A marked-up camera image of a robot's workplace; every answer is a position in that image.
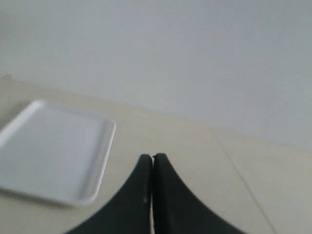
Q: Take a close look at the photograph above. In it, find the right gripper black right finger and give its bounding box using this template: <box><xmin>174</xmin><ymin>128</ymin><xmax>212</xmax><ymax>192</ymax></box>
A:
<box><xmin>153</xmin><ymin>153</ymin><xmax>243</xmax><ymax>234</ymax></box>

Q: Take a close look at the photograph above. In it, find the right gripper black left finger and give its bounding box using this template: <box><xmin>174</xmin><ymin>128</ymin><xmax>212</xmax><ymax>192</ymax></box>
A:
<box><xmin>68</xmin><ymin>154</ymin><xmax>153</xmax><ymax>234</ymax></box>

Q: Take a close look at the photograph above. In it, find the white rectangular plastic tray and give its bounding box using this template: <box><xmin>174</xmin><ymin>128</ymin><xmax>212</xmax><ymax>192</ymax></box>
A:
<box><xmin>0</xmin><ymin>99</ymin><xmax>116</xmax><ymax>207</ymax></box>

